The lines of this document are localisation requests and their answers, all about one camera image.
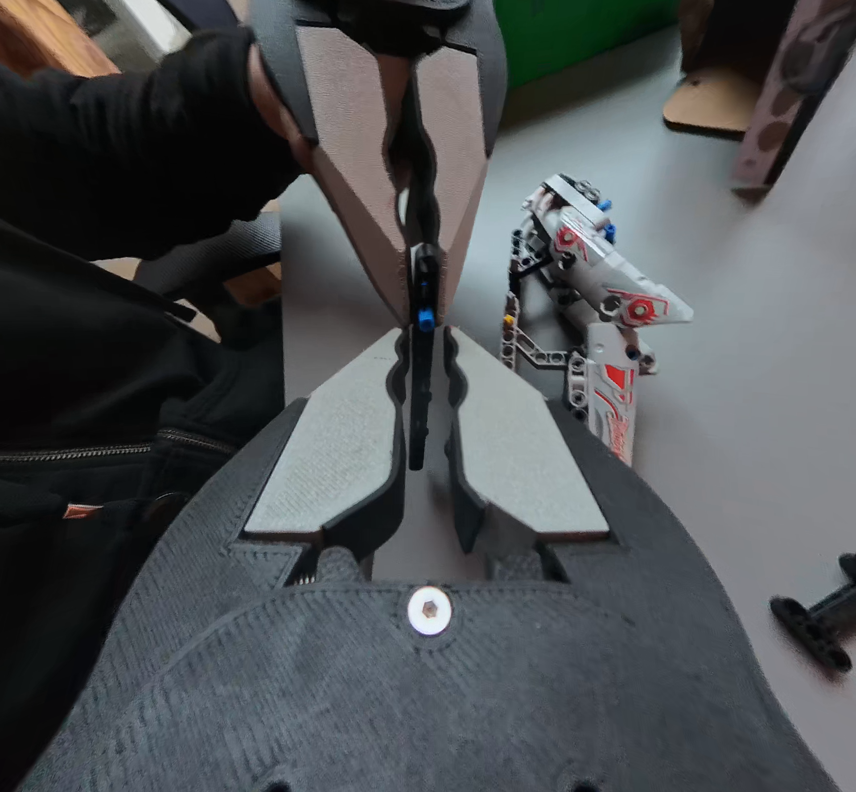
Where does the wooden partition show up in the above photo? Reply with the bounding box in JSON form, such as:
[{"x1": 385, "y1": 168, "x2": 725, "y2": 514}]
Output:
[{"x1": 0, "y1": 0, "x2": 123, "y2": 79}]

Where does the open cardboard box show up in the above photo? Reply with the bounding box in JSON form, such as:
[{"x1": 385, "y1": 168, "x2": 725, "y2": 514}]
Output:
[{"x1": 662, "y1": 0, "x2": 856, "y2": 205}]

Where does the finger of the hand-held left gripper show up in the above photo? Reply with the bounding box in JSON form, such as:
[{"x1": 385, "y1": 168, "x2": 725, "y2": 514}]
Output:
[
  {"x1": 296, "y1": 25, "x2": 413, "y2": 328},
  {"x1": 401, "y1": 45, "x2": 489, "y2": 312}
]

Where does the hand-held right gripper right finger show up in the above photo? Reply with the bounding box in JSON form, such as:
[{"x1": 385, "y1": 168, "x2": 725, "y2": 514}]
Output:
[{"x1": 443, "y1": 326, "x2": 612, "y2": 555}]

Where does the person's left hand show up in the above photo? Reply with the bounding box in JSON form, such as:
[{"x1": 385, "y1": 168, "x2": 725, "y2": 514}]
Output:
[{"x1": 246, "y1": 46, "x2": 321, "y2": 174}]

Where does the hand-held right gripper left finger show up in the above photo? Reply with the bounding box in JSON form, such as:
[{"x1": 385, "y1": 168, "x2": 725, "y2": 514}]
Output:
[{"x1": 243, "y1": 327, "x2": 410, "y2": 558}]

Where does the green plastic bin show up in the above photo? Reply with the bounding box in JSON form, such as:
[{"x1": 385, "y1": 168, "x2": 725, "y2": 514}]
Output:
[{"x1": 473, "y1": 0, "x2": 718, "y2": 90}]

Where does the long black lego beam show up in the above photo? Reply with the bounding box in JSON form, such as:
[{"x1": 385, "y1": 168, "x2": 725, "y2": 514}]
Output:
[{"x1": 407, "y1": 242, "x2": 445, "y2": 472}]

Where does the person's left forearm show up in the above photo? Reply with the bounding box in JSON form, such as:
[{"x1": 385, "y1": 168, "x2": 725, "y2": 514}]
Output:
[{"x1": 0, "y1": 26, "x2": 305, "y2": 261}]

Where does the black lego H connector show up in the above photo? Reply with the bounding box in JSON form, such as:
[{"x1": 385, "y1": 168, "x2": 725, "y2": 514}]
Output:
[{"x1": 769, "y1": 553, "x2": 856, "y2": 674}]

